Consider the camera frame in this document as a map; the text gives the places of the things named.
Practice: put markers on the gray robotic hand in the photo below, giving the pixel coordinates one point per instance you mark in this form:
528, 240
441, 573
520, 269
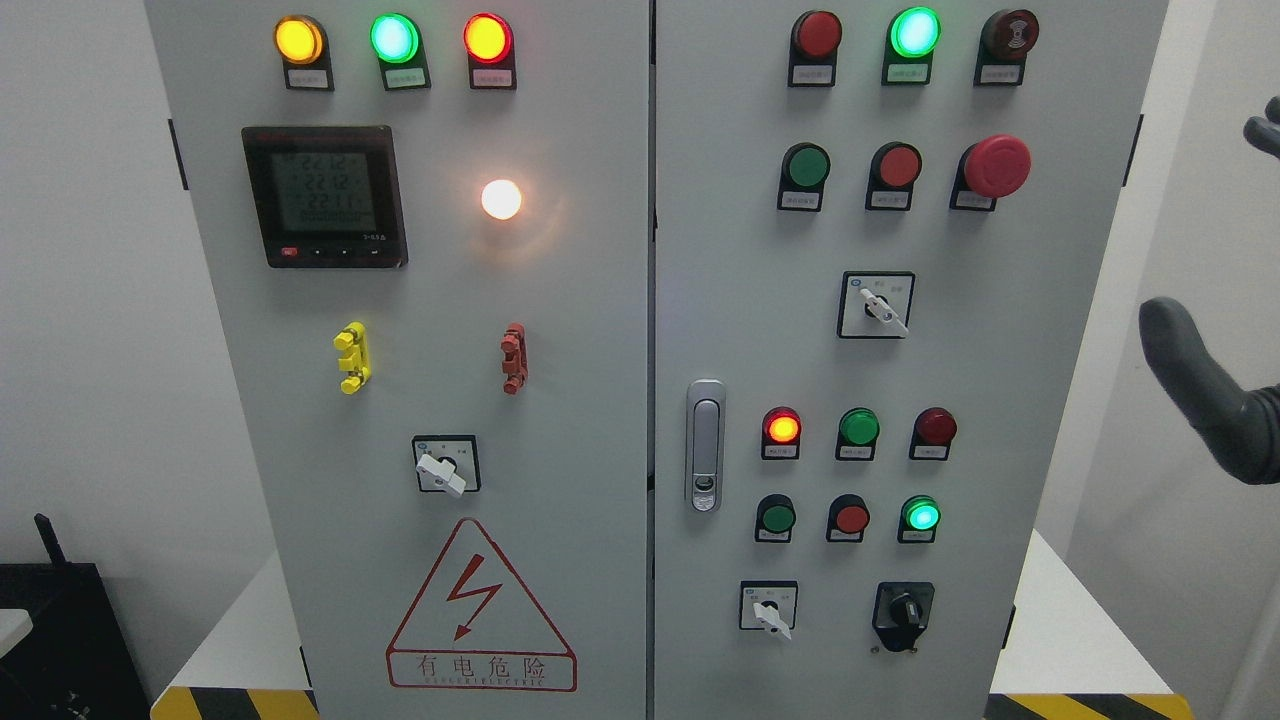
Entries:
1240, 428

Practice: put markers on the middle dark red indicator light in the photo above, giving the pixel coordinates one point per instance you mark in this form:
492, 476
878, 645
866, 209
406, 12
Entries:
933, 433

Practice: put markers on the lower green lit button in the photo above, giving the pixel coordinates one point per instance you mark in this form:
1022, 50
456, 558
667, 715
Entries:
918, 520

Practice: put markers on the red emergency stop button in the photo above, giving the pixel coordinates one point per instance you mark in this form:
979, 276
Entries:
990, 169

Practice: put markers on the middle green indicator light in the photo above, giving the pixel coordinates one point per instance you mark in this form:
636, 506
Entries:
857, 435

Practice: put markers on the green indicator light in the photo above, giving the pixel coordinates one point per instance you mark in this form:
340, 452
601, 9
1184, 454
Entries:
857, 435
397, 43

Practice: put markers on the lower red push button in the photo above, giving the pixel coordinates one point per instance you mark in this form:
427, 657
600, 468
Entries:
848, 518

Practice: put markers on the red push button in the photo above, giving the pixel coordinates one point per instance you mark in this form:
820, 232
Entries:
848, 518
892, 175

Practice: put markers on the right cabinet door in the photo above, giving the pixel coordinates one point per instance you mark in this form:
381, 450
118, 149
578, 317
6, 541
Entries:
749, 295

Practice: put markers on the cabinet door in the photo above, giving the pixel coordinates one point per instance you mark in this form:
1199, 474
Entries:
564, 461
749, 295

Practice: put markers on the upper red push button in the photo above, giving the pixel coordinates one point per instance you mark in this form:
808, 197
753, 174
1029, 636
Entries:
892, 175

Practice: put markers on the dark red buzzer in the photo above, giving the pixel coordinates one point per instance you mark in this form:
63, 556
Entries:
1004, 45

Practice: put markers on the middle red lit indicator light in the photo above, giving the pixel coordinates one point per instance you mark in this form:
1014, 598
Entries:
781, 433

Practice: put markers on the lower green push button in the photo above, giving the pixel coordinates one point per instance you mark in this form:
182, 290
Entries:
775, 519

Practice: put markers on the green push button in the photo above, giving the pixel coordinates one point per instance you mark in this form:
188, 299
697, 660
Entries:
803, 174
775, 519

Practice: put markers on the upper green push button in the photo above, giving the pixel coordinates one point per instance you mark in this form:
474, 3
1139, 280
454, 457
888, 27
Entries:
803, 174

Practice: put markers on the top right green lit light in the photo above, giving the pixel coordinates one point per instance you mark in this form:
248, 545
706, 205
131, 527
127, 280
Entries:
909, 46

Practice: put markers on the top right dark red light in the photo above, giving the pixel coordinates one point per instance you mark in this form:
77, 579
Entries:
813, 49

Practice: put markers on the red terminal connector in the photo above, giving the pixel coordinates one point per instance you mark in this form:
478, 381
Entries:
514, 363

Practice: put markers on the white glowing indicator light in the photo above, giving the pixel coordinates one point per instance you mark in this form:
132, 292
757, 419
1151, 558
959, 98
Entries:
501, 199

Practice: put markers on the red electric hazard warning sticker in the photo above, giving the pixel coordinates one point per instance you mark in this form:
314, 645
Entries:
474, 625

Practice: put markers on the left cabinet door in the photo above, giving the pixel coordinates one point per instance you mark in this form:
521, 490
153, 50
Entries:
564, 461

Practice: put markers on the top left red indicator light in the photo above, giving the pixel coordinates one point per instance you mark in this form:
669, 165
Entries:
490, 46

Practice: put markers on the yellow terminal connector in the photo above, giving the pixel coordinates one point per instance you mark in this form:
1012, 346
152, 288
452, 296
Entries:
354, 360

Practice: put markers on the top left green indicator light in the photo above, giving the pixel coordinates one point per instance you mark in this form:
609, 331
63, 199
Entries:
397, 43

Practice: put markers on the black digital power meter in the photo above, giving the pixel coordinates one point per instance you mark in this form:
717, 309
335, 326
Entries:
326, 196

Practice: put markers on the yellow indicator light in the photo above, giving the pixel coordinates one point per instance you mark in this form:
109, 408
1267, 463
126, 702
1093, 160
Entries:
305, 51

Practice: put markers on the black box with antenna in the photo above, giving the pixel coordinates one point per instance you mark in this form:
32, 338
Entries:
74, 663

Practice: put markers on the black rotary selector switch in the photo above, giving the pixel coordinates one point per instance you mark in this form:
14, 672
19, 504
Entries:
901, 614

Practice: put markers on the silver cabinet door handle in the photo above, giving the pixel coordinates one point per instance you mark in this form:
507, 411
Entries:
705, 400

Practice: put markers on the left door gray rotary switch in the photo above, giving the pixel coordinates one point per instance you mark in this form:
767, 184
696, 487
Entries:
447, 464

